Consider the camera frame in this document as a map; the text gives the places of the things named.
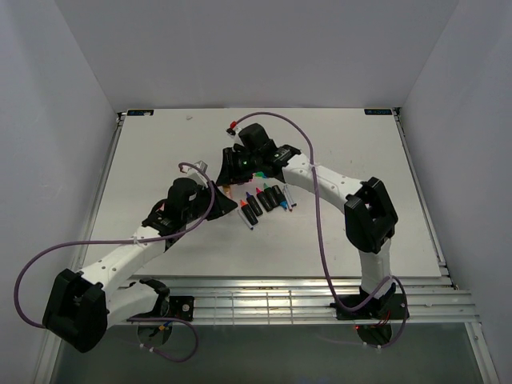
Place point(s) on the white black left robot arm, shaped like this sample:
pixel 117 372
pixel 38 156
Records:
pixel 84 304

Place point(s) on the blue corner label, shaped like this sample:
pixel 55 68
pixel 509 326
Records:
pixel 378 112
pixel 141 113

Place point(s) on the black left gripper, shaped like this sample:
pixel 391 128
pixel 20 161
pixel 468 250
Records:
pixel 223 205

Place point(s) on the aluminium frame rail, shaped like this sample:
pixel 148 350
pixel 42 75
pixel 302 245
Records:
pixel 306 301

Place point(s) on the light blue cap black highlighter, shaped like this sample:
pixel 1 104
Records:
pixel 280 197

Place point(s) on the small blue cap white marker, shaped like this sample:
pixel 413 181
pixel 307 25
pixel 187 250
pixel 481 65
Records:
pixel 245 220

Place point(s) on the right blue corner label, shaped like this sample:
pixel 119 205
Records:
pixel 378 112

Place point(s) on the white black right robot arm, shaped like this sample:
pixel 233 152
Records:
pixel 369 214

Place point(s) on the orange cap black highlighter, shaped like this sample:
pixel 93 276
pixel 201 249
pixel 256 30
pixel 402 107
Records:
pixel 248 213

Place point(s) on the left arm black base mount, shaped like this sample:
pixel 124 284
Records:
pixel 180 307

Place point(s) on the purple cap black highlighter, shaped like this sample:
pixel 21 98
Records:
pixel 253 203

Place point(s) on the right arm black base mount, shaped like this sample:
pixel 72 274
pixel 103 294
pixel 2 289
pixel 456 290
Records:
pixel 390 308

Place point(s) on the left blue corner label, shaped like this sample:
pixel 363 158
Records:
pixel 141 113

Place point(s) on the black cap silver pen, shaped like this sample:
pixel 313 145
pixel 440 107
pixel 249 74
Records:
pixel 291 196

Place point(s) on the pink cap black highlighter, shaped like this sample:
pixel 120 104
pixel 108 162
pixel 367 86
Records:
pixel 263 199

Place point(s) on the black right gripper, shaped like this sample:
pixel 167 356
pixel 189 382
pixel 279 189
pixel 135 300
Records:
pixel 230 174

